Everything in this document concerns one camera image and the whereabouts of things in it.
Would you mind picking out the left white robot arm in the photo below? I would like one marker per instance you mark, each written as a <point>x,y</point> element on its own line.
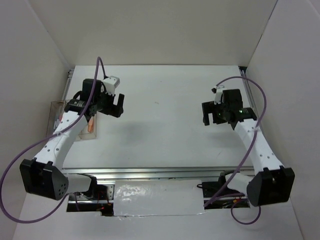
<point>43,175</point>

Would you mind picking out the right clear container compartment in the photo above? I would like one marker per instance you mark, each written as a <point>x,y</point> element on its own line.
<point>85,135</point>

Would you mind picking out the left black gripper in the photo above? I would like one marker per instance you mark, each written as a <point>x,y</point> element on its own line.
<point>113,110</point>

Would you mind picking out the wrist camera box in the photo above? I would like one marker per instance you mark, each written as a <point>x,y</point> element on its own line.
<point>111,83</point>
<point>218,94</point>

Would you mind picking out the left clear container compartment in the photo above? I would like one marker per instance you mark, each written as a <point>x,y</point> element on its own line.
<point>54,107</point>

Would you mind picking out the blue ink clear pen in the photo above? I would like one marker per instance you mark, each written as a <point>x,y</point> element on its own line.
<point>57,119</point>

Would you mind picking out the white front cover plate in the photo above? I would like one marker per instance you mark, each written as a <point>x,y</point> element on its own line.
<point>158,198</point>

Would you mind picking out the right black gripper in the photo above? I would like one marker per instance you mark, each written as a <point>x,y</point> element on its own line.
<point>209,107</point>

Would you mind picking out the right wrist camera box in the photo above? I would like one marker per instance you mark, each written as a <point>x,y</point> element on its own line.
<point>218,94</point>

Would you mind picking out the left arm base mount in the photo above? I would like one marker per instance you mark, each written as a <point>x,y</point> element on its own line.
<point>99,198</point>

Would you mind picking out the orange highlighter cap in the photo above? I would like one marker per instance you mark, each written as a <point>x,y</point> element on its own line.
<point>91,125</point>

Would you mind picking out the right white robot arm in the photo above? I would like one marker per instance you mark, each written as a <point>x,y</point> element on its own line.
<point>272,182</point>

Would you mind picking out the clear container compartment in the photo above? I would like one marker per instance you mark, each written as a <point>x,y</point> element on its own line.
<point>85,135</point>
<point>54,107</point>

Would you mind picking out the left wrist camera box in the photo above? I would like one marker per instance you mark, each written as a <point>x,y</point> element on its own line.
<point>111,83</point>

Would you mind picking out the aluminium front rail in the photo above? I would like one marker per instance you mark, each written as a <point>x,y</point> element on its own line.
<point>108,174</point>

